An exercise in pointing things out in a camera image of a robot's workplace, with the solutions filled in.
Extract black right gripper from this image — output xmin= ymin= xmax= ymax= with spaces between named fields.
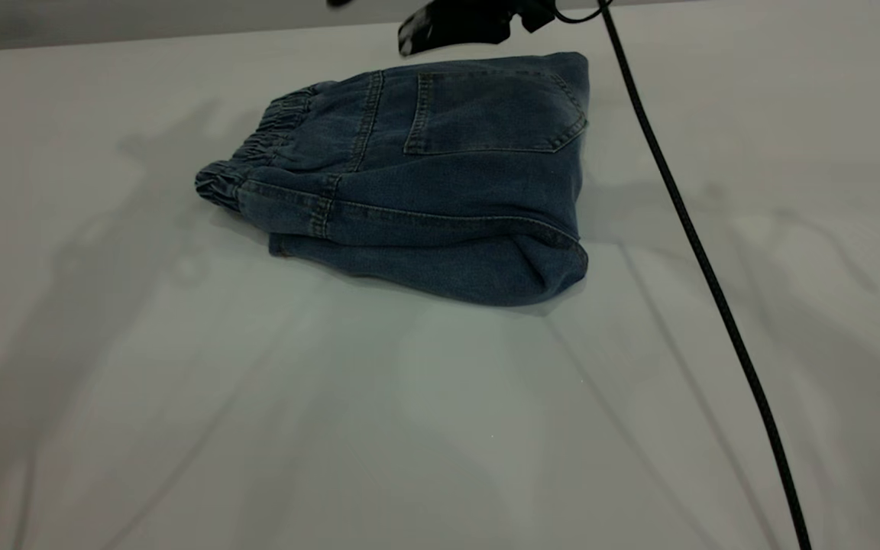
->
xmin=328 ymin=0 xmax=561 ymax=57

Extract blue denim kids jeans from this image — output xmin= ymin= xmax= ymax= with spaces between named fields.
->
xmin=193 ymin=50 xmax=591 ymax=309

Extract black braided cable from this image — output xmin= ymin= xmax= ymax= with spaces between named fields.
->
xmin=553 ymin=0 xmax=814 ymax=550

